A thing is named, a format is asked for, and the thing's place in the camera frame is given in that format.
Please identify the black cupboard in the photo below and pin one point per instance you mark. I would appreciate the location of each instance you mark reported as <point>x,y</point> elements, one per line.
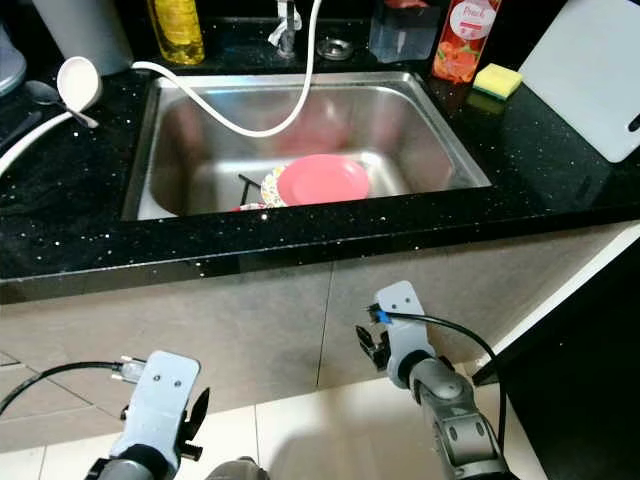
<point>580,400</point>

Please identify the red peach label bottle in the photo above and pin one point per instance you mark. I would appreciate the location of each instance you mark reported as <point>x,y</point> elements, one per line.
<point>465,42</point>

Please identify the beige base cabinet front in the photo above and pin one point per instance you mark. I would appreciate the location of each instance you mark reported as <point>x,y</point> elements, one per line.
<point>240,320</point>

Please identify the red and white bowl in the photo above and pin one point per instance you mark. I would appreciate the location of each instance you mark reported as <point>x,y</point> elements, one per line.
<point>252,207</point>

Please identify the stainless steel sink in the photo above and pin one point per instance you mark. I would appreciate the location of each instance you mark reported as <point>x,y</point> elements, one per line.
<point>410,130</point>

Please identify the white cutting board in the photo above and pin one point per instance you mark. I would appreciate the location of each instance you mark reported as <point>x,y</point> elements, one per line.
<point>590,70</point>

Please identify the yellow green sponge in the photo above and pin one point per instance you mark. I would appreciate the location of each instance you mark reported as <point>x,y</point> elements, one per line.
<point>497,80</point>

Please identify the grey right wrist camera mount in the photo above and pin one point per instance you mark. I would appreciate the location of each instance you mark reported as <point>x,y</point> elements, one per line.
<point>405,305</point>

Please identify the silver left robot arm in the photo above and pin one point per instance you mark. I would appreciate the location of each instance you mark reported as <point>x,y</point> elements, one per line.
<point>130,470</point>

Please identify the metal spoon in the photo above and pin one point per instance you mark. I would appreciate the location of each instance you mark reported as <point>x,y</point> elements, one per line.
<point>40,92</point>

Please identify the pink plate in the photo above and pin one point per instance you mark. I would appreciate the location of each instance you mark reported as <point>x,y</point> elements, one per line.
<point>325,180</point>

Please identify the lemon print plate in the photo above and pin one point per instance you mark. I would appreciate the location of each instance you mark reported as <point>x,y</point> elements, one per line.
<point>269,187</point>

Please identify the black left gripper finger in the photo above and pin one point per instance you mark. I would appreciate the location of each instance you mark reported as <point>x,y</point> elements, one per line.
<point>198,430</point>

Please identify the round glass lid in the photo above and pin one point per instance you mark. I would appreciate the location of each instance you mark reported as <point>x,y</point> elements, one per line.
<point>334,48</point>

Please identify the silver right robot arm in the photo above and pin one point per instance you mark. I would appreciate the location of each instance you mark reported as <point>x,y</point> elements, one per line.
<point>455,420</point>

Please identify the blue lidded container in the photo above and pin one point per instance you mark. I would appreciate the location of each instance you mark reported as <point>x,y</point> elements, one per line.
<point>12,60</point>

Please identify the yellow cooking oil bottle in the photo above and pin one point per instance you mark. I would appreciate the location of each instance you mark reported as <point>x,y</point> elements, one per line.
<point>177,30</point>

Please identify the metal faucet with white tape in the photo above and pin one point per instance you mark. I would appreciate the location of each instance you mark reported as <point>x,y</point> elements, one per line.
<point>285,32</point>

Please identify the clear plastic container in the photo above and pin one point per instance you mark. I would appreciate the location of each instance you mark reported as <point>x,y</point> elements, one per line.
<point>402,32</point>

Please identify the white plastic ladle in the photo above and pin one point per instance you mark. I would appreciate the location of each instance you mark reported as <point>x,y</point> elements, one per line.
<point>80,82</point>

